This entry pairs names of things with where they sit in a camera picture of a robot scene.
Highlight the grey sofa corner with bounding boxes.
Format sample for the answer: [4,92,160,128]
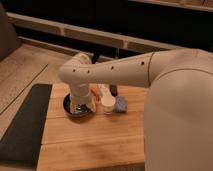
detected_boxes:
[0,2,22,62]

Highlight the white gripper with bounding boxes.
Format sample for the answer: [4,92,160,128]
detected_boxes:
[69,91,93,112]

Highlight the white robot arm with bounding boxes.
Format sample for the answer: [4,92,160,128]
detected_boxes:
[59,49,213,171]

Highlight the white wooden shelf rail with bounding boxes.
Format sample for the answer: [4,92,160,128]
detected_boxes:
[7,12,181,53]

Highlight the dark ceramic bowl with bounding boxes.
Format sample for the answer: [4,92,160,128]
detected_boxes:
[63,94,96,118]

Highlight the dark small bottle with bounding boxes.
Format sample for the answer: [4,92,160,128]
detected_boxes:
[110,85,118,97]

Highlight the blue sponge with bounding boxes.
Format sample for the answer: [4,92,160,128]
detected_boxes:
[115,96,127,113]

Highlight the black floor mat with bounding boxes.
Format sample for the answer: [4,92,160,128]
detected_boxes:
[0,84,52,167]

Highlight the white paper cup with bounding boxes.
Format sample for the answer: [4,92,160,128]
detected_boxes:
[101,96,116,114]

